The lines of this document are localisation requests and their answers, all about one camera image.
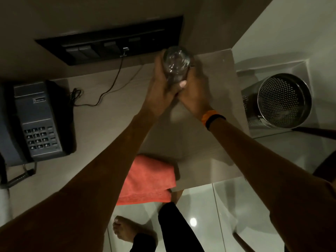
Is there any person's right hand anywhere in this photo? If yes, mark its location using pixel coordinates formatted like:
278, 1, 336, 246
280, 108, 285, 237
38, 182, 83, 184
177, 61, 214, 120

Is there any person's left hand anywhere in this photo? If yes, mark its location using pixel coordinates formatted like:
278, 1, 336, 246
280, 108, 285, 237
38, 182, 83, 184
143, 49, 182, 116

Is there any clear glass tumbler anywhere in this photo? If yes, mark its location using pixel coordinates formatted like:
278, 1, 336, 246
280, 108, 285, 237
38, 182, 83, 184
162, 46, 191, 84

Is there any person's right forearm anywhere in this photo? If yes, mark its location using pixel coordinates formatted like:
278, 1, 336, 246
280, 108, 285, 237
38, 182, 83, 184
210, 118, 336, 252

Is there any person's left forearm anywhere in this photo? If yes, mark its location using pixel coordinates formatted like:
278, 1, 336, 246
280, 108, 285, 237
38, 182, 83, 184
0, 107, 158, 252

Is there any orange and black wristband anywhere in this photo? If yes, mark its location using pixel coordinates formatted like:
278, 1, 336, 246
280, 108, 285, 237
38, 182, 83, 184
201, 110, 227, 130

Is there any perforated steel waste bin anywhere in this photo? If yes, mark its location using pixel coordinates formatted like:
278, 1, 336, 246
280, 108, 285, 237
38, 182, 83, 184
241, 73, 313, 129

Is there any orange folded cloth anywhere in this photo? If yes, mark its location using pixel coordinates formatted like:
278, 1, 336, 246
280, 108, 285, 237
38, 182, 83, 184
116, 154, 177, 206

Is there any grey desk telephone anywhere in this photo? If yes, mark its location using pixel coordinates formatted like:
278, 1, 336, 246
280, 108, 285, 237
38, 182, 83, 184
0, 81, 76, 167

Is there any person's black trouser leg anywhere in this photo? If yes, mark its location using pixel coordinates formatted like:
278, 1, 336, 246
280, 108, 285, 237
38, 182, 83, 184
130, 202, 198, 252

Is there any person's left foot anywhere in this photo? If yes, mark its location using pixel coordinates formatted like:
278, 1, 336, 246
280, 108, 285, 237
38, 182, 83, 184
113, 216, 158, 247

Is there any black switch panel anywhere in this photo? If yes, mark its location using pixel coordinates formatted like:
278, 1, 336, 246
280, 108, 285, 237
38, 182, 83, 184
35, 16, 184, 66

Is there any black power cable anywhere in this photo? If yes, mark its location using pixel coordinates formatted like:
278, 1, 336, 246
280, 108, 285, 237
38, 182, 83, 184
70, 55, 144, 107

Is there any coiled telephone cord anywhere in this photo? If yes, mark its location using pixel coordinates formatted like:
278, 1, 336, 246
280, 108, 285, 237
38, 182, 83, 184
0, 155, 38, 189

